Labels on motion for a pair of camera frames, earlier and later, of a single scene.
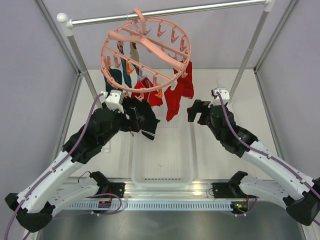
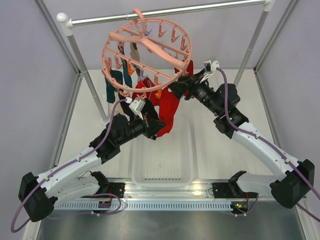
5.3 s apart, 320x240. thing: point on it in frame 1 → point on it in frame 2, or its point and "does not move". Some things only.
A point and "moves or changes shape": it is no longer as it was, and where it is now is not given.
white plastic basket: x=167 y=161 does not move
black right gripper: x=198 y=106 → x=185 y=83
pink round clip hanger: x=140 y=55 does not move
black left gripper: x=130 y=125 → x=151 y=127
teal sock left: x=116 y=74 does not move
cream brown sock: x=134 y=55 does not move
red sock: x=172 y=98 moves or changes shape
